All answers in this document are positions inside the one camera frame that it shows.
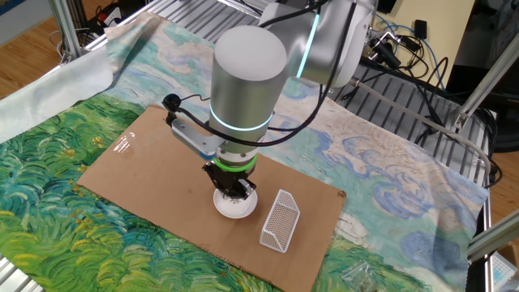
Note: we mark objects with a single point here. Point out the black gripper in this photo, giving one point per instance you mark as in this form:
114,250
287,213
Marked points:
227,178

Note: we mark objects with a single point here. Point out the white plate with flower print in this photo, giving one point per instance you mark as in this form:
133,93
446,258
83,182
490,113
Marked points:
235,211

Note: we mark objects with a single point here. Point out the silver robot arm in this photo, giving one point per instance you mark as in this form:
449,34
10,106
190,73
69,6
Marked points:
243,89

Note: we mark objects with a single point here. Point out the brown cardboard sheet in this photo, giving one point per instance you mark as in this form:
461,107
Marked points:
162,174

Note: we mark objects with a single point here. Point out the clear plastic bag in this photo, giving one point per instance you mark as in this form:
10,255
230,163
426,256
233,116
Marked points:
359,277

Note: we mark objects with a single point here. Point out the painted landscape tablecloth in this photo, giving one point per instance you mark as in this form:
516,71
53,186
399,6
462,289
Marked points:
61,203

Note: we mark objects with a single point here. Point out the black device with red button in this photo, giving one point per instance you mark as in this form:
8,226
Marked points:
109,16

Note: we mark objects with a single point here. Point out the black power adapter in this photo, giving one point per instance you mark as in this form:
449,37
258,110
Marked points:
420,29

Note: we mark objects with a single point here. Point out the beige board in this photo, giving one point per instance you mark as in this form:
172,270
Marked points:
446,24

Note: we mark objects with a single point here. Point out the white grid tray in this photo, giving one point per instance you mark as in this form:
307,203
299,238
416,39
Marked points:
503,273

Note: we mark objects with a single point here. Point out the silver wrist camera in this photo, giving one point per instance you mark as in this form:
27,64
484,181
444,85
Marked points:
194,140

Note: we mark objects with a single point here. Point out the black camera on metal bracket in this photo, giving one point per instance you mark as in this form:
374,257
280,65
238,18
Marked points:
385,52

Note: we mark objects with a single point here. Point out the aluminium frame post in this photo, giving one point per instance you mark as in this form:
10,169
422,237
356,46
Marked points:
494,237
486,77
67,32

